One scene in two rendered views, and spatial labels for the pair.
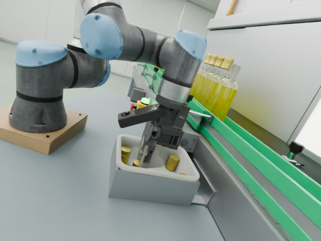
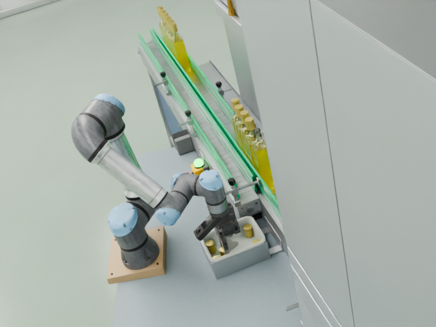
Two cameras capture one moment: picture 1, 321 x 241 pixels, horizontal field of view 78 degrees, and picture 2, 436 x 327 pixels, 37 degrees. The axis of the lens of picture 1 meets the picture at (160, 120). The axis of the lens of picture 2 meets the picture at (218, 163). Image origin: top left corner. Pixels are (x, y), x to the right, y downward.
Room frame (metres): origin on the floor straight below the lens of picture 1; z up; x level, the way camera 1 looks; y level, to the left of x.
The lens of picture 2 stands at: (-1.35, -0.29, 2.46)
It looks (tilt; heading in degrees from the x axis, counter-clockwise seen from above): 34 degrees down; 8
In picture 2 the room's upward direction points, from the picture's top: 15 degrees counter-clockwise
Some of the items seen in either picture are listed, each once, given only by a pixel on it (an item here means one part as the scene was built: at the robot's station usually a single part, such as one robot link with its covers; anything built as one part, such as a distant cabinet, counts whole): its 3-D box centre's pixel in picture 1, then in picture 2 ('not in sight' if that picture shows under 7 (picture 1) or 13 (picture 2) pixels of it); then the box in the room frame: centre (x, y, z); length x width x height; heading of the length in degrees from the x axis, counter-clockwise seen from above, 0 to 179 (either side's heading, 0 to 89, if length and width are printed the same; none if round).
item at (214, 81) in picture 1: (211, 102); (257, 156); (0.79, -0.16, 0.99); 0.06 x 0.06 x 0.21; 17
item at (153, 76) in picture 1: (149, 77); (185, 125); (1.19, 0.15, 0.94); 0.07 x 0.04 x 0.13; 108
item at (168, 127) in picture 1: (165, 122); (223, 220); (0.48, -0.01, 0.94); 0.09 x 0.08 x 0.12; 109
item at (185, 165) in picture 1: (152, 167); (233, 245); (0.50, -0.02, 0.80); 0.22 x 0.17 x 0.09; 108
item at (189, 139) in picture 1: (183, 140); (248, 207); (0.64, -0.10, 0.85); 0.09 x 0.04 x 0.07; 108
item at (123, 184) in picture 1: (159, 170); (241, 244); (0.51, -0.05, 0.79); 0.27 x 0.17 x 0.08; 108
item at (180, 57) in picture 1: (183, 58); (211, 187); (0.48, 0.00, 1.10); 0.09 x 0.08 x 0.11; 63
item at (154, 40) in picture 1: (146, 47); (185, 187); (0.51, 0.09, 1.10); 0.11 x 0.11 x 0.08; 63
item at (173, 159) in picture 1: (172, 162); (248, 231); (0.57, -0.08, 0.79); 0.04 x 0.04 x 0.04
